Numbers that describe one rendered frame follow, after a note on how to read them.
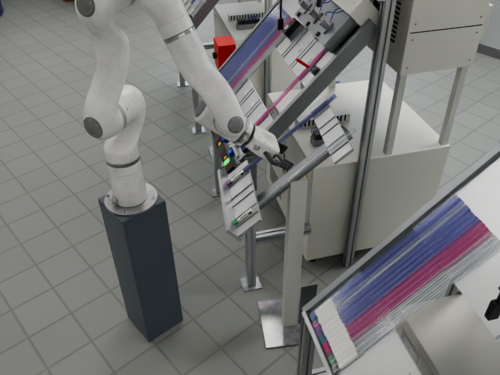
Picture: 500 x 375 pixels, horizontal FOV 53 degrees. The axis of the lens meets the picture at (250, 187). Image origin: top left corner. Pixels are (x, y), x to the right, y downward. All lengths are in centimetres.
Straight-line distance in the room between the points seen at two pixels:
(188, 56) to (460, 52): 118
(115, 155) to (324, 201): 99
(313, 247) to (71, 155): 181
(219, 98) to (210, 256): 140
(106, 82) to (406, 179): 143
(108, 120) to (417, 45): 116
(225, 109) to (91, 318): 141
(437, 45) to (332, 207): 81
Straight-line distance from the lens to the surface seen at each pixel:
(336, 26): 195
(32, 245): 292
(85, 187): 321
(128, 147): 172
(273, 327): 232
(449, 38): 213
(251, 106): 217
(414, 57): 208
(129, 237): 187
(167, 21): 137
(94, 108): 161
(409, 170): 239
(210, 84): 136
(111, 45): 152
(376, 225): 252
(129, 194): 181
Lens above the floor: 187
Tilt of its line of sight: 38 degrees down
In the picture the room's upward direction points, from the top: 1 degrees counter-clockwise
